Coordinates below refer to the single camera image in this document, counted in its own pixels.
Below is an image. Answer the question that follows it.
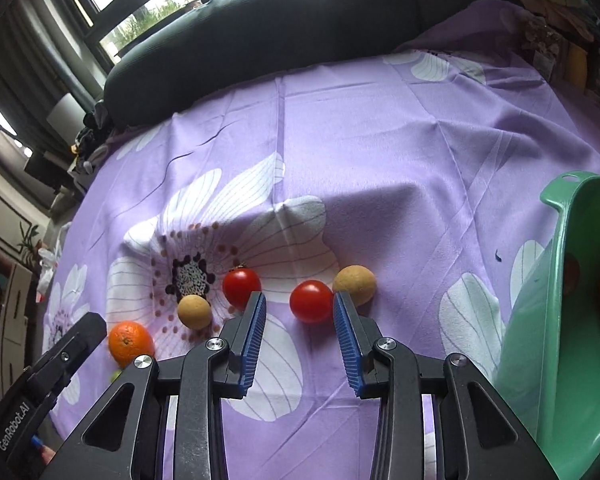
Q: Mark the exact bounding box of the dark green sofa cushion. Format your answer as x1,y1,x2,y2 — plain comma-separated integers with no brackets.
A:
102,0,422,128

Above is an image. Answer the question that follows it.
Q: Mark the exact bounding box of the tan longan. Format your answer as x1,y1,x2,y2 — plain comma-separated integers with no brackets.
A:
332,264,377,307
178,295,212,330

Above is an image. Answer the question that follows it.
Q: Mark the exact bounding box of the tan longan left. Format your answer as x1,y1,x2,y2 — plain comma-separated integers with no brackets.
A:
178,295,212,330

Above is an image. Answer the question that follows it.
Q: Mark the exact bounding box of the tan longan right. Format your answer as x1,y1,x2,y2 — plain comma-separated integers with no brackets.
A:
332,264,377,307

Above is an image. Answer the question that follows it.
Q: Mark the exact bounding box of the small mandarin orange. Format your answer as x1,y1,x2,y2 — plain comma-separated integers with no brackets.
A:
108,321,155,368

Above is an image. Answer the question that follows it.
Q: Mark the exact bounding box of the green plastic basin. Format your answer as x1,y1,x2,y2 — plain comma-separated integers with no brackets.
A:
493,171,600,479

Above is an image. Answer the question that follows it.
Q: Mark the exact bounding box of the red tomato with stem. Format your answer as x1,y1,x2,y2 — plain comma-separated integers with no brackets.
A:
222,266,262,311

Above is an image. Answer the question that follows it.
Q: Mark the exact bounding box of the green tomato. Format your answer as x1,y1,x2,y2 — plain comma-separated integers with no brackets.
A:
110,370,122,382

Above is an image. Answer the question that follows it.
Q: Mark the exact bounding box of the purple floral cloth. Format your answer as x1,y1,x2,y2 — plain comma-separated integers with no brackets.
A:
43,0,600,479

